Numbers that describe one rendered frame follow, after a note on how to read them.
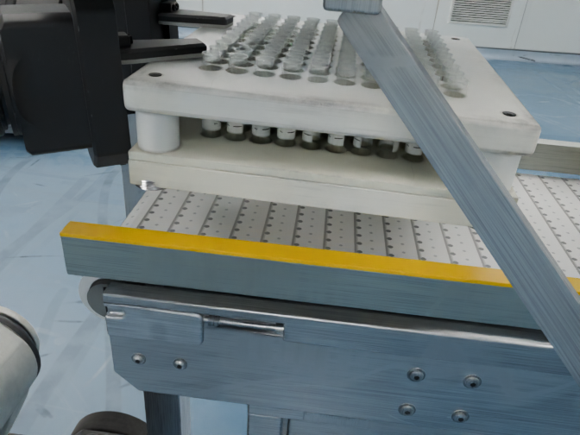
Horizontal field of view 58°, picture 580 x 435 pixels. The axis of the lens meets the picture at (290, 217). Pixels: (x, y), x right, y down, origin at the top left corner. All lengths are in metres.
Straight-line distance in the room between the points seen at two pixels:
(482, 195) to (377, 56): 0.09
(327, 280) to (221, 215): 0.15
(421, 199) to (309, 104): 0.09
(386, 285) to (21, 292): 1.65
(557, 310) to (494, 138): 0.10
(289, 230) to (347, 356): 0.12
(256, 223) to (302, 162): 0.12
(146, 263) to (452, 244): 0.25
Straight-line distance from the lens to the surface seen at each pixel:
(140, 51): 0.37
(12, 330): 0.77
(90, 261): 0.38
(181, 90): 0.32
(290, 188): 0.33
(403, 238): 0.45
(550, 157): 0.64
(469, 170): 0.28
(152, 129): 0.34
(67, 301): 1.83
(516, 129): 0.33
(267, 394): 0.43
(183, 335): 0.39
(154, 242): 0.35
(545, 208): 0.56
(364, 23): 0.29
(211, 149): 0.35
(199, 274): 0.36
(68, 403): 1.52
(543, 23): 5.99
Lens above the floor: 1.12
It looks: 30 degrees down
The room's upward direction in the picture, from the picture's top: 5 degrees clockwise
